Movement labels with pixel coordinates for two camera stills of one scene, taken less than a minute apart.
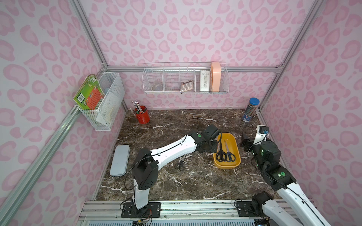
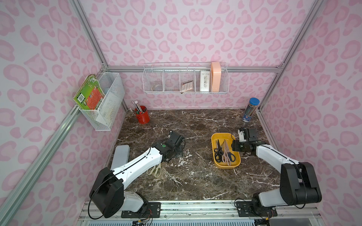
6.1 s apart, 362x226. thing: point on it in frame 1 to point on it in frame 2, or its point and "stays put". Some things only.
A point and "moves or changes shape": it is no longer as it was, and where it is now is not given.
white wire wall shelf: [184, 77] stays put
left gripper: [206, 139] to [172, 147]
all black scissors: [221, 156] moves or changes shape
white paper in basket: [109, 108] stays put
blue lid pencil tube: [250, 109] stays put
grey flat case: [119, 162] stays put
